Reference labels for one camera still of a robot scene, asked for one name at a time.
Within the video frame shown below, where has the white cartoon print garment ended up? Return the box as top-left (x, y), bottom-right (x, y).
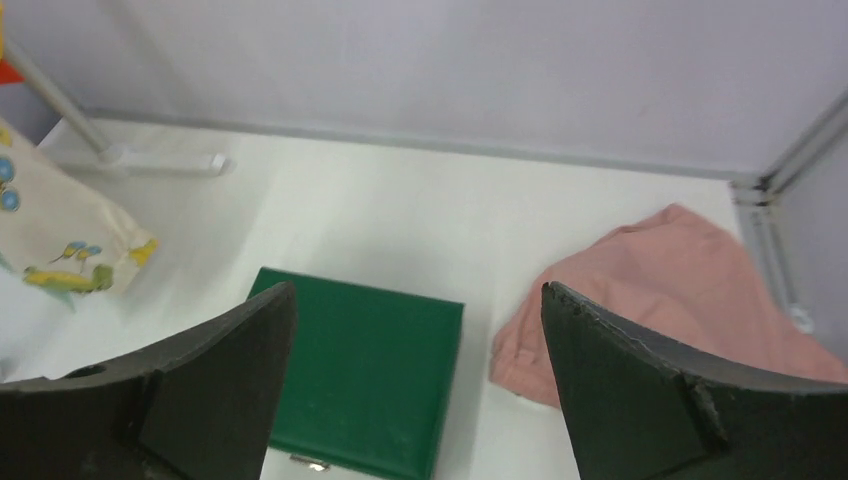
top-left (1, 122), bottom-right (159, 301)

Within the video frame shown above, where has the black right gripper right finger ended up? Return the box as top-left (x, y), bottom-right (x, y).
top-left (541, 282), bottom-right (847, 479)

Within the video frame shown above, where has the aluminium frame rail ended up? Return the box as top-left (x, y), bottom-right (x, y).
top-left (731, 93), bottom-right (847, 340)

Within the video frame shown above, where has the metal clothes rack pole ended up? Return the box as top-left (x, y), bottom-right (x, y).
top-left (3, 37), bottom-right (234, 178)

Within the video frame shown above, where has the pink crumpled garment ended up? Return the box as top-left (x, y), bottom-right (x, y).
top-left (489, 204), bottom-right (847, 408)

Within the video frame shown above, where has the green jewelry box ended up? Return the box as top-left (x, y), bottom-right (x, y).
top-left (251, 267), bottom-right (464, 479)

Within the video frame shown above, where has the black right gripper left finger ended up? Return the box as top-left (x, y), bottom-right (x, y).
top-left (1, 283), bottom-right (298, 479)

